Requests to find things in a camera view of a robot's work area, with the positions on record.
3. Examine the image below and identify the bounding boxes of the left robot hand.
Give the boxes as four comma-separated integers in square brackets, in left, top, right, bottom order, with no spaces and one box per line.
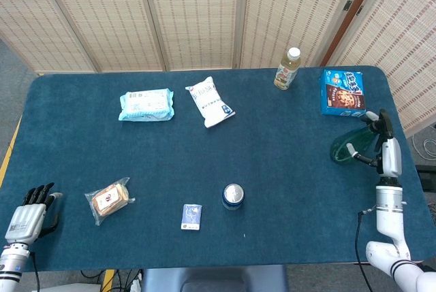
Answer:
[4,182,64,246]

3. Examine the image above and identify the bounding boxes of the purple pocket tissue pack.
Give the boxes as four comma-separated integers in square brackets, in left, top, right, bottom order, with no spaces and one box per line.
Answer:
[180,204,203,231]

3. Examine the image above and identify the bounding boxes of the white cables on floor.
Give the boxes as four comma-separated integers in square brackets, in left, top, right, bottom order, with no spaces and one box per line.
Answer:
[411,123,436,162]

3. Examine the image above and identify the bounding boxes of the yellow tea bottle white cap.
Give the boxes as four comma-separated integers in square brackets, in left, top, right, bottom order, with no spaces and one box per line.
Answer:
[273,46,302,91]

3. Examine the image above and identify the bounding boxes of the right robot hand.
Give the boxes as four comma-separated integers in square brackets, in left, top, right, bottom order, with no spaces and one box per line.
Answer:
[346,110,403,178]

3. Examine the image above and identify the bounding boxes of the light blue wet wipes pack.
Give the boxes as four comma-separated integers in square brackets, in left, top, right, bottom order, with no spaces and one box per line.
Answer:
[118,88,174,122]

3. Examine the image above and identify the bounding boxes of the plastic wrapped cake slices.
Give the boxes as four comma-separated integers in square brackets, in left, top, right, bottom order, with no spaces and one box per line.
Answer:
[84,176,136,227]

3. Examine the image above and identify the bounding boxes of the blue white drink can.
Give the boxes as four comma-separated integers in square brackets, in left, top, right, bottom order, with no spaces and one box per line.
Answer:
[222,183,245,210]

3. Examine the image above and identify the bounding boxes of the blue felt table cover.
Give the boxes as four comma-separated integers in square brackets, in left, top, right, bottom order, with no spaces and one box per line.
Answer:
[0,65,427,272]

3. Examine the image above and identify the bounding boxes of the brown wooden post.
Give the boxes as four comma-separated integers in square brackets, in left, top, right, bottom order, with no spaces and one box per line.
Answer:
[320,0,385,67]

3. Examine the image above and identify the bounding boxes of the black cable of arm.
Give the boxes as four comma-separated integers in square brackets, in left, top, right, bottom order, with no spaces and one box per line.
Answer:
[29,252,42,292]
[354,210,375,292]

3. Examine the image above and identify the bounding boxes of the black cables under table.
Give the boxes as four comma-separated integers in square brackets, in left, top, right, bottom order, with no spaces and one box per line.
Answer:
[80,268,142,292]

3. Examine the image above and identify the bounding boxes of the white snack bag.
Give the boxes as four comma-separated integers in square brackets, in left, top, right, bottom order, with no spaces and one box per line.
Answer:
[185,76,236,129]

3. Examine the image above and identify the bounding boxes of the bamboo folding screen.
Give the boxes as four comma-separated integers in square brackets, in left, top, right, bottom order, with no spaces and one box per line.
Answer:
[0,0,436,136]

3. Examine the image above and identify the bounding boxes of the green spray bottle black trigger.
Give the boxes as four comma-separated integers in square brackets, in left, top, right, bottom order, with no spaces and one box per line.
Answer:
[329,108,396,164]

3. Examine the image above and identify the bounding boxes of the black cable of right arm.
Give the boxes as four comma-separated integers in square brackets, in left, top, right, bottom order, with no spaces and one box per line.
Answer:
[354,210,375,292]

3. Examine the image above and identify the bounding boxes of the blue cookie box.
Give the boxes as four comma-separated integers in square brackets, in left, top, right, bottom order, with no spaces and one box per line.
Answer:
[320,69,367,118]

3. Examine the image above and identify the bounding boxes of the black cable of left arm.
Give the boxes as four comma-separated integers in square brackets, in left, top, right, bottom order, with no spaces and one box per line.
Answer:
[29,252,42,292]

